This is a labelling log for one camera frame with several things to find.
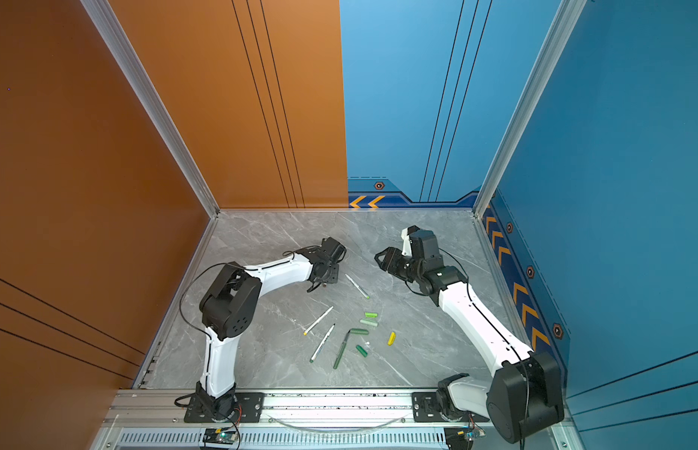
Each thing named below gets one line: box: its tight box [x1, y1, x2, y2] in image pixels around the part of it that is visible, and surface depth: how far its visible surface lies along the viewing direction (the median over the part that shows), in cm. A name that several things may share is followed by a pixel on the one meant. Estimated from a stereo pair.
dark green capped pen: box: [333, 328, 369, 371], surface depth 88 cm
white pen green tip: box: [309, 322, 336, 364], surface depth 86 cm
